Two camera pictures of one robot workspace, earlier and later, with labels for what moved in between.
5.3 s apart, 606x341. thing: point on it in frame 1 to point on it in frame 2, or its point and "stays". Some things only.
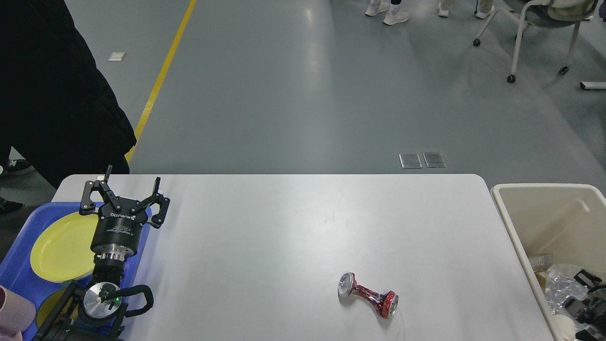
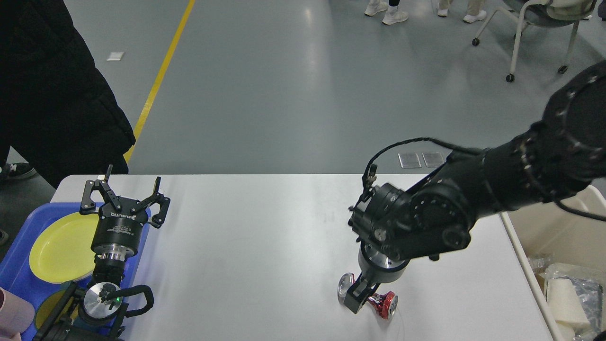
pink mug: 17,313 stays
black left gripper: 117,232 stays
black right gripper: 592,310 to 378,267
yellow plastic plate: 62,252 stays
